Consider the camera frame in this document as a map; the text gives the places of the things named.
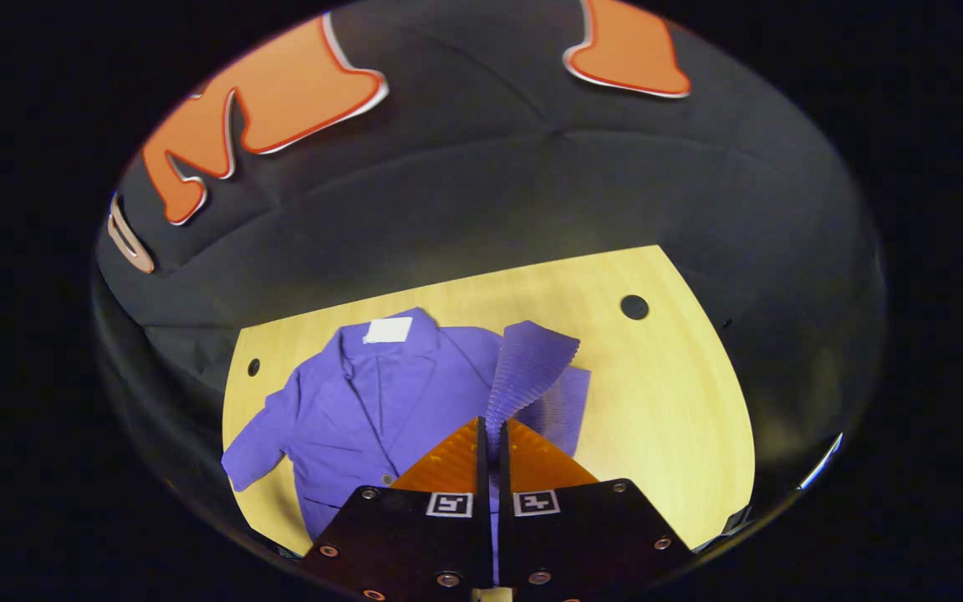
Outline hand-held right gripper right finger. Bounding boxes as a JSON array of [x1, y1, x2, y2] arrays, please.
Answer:
[[498, 417, 696, 602]]

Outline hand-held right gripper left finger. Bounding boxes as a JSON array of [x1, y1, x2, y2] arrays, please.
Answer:
[[300, 416, 497, 602]]

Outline purple shirt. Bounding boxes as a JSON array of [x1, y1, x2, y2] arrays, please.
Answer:
[[221, 307, 593, 543]]

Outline black backdrop cloth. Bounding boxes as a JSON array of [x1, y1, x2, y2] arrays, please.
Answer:
[[93, 0, 888, 553]]

